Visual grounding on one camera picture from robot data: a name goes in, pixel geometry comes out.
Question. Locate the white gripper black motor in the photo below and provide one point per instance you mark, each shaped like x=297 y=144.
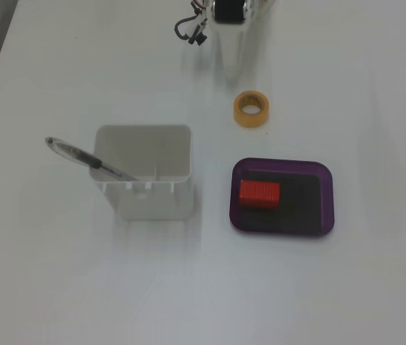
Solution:
x=231 y=34

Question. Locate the yellow tape roll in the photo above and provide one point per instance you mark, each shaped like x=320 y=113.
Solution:
x=241 y=119

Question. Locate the white plastic box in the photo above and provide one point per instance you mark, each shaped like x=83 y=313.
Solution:
x=152 y=205

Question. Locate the red ribbed block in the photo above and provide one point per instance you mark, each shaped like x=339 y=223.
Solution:
x=260 y=194

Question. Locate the black tray mat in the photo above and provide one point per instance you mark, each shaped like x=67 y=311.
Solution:
x=297 y=212

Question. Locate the purple metal tray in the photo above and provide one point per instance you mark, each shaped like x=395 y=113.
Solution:
x=328 y=201

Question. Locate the black pen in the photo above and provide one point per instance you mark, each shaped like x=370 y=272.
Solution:
x=80 y=155

